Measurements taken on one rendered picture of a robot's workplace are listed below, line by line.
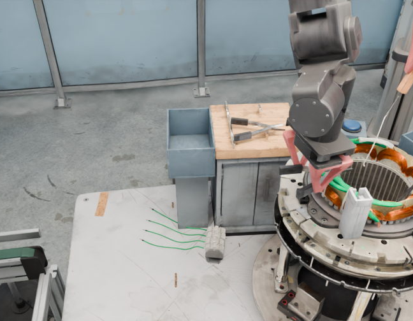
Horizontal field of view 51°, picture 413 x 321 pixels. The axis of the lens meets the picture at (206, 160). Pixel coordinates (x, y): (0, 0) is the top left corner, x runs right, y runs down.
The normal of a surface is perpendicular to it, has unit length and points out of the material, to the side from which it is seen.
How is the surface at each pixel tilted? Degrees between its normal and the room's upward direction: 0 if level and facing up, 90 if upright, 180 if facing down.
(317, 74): 21
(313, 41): 84
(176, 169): 90
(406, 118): 90
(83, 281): 0
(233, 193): 90
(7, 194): 0
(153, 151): 0
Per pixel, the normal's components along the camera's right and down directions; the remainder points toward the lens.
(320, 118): -0.48, 0.54
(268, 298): 0.00, -0.77
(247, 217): 0.07, 0.63
